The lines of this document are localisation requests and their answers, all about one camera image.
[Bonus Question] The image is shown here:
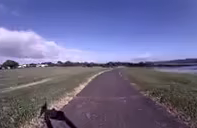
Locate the row of distant trees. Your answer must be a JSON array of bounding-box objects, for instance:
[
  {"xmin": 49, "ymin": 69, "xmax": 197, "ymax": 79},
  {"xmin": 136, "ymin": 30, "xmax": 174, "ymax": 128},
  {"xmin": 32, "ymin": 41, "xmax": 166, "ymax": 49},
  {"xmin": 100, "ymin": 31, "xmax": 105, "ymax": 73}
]
[{"xmin": 40, "ymin": 60, "xmax": 156, "ymax": 69}]

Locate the pale sandy path verge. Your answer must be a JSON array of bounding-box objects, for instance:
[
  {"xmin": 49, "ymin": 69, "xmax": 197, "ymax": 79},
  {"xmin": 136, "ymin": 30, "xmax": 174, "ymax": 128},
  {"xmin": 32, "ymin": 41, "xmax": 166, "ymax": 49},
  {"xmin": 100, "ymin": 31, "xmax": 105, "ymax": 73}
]
[{"xmin": 21, "ymin": 68, "xmax": 114, "ymax": 128}]

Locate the dark asphalt path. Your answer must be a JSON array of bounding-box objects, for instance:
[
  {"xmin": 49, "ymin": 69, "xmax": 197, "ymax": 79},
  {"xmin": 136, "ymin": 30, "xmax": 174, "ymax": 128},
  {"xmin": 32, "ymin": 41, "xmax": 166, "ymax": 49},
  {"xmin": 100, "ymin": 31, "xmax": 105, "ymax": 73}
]
[{"xmin": 47, "ymin": 67, "xmax": 191, "ymax": 128}]

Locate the row of white buildings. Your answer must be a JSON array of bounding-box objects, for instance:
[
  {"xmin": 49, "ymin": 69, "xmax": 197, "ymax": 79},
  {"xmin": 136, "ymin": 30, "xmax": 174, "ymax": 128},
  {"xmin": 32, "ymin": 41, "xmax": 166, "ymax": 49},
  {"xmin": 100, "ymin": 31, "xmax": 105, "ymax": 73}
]
[{"xmin": 17, "ymin": 63, "xmax": 49, "ymax": 69}]

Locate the pale dirt track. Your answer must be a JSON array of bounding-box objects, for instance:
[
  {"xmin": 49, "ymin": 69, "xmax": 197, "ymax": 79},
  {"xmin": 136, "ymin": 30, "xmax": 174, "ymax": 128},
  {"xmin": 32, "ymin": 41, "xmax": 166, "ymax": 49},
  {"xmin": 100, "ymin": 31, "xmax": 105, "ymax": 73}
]
[{"xmin": 0, "ymin": 77, "xmax": 54, "ymax": 94}]

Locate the dark wide tree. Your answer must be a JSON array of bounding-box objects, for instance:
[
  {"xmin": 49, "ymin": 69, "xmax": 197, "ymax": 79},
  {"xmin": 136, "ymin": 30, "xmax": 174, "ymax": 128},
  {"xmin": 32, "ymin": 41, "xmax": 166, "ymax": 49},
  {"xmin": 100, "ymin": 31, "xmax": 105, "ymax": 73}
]
[{"xmin": 1, "ymin": 59, "xmax": 20, "ymax": 70}]

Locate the distant dark hill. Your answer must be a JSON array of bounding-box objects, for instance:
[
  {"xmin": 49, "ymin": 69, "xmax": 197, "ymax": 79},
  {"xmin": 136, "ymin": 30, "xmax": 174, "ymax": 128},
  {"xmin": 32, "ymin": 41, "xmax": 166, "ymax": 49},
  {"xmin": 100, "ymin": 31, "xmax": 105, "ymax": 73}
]
[{"xmin": 153, "ymin": 57, "xmax": 197, "ymax": 66}]

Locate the water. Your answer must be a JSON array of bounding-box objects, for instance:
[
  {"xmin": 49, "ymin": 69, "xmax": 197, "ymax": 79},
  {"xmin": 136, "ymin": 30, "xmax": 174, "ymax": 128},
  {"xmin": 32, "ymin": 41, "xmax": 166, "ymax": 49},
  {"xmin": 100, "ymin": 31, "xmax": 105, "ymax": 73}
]
[{"xmin": 153, "ymin": 64, "xmax": 197, "ymax": 75}]

